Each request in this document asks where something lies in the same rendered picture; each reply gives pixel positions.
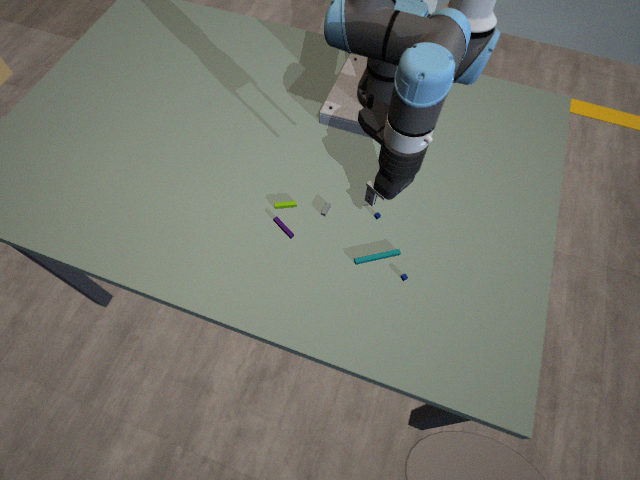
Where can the purple rod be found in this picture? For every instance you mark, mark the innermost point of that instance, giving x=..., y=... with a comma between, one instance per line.
x=283, y=227

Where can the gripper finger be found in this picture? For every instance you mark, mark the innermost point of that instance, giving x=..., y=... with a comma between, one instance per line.
x=370, y=196

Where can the lime green rod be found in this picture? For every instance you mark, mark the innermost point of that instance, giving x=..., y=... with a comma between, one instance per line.
x=285, y=204

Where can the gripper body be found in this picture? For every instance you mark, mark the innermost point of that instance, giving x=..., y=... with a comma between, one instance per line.
x=400, y=156

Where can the turquoise rod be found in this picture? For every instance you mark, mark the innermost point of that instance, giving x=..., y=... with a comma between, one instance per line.
x=377, y=256

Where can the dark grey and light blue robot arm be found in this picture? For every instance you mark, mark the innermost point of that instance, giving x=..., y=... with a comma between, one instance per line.
x=461, y=36

